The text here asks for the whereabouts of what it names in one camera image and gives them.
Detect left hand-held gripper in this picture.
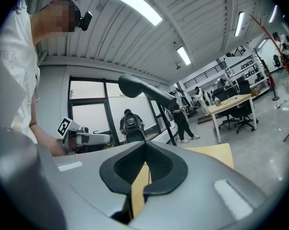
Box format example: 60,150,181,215
57,117,111,156

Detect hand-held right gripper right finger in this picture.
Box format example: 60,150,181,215
125,140,277,230

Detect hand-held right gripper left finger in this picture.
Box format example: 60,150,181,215
53,140,149,230

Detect black desk lamp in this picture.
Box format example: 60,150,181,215
118,74,178,184

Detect person's left forearm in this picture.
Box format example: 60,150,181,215
35,125,70,157

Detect large wooden desk white legs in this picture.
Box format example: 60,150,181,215
208,93,258,144

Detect small wooden table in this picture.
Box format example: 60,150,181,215
131,142,235,218

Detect black backpack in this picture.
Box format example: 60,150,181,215
122,112,145,143

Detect black framed window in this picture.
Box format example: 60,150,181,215
69,75,176,145

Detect white backpack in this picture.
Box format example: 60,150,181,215
165,108,176,129

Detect black office chair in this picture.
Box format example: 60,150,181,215
232,77,257,134
213,90,238,130

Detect black mezzanine railing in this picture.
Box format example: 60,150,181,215
183,65,225,89

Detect person's white shirt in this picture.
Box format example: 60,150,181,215
0,3,41,143

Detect white shelving unit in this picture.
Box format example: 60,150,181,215
224,56,271,98

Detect black coat stand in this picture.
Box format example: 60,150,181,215
252,48,280,102

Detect person's head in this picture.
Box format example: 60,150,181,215
29,0,82,47

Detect long ceiling light panel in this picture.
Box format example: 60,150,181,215
92,0,163,26

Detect reddish-brown coat rack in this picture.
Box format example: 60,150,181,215
249,13,289,142

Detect black head-mounted camera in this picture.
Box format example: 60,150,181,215
78,11,93,31

